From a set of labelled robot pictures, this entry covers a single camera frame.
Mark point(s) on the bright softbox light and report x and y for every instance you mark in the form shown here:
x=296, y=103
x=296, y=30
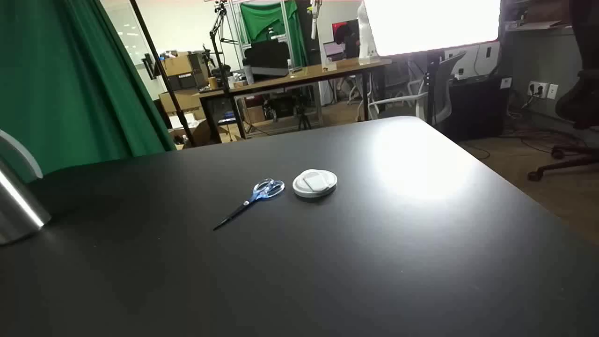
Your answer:
x=431, y=24

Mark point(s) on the black stand pole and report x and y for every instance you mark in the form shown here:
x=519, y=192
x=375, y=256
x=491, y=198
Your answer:
x=163, y=76

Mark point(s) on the grey office chair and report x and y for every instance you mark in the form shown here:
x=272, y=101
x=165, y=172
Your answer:
x=444, y=86

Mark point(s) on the wooden desk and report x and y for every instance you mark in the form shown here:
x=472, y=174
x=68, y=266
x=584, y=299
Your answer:
x=311, y=73

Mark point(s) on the black office chair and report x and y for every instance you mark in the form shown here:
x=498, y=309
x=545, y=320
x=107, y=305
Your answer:
x=582, y=103

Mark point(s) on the green curtain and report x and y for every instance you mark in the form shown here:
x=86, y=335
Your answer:
x=62, y=75

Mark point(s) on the silver metal flask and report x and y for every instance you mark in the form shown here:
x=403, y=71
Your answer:
x=15, y=211

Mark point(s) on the monitor with red screen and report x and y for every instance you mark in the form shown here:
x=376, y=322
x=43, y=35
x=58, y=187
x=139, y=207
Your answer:
x=347, y=33

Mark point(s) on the white wall outlet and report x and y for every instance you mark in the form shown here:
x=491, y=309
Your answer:
x=537, y=88

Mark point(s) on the black computer monitor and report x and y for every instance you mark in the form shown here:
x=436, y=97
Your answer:
x=266, y=56

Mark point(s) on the cardboard box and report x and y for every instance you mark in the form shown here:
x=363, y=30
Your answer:
x=180, y=65

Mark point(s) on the small green backdrop cloth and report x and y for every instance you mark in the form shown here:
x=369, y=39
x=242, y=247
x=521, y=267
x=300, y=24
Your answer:
x=259, y=20

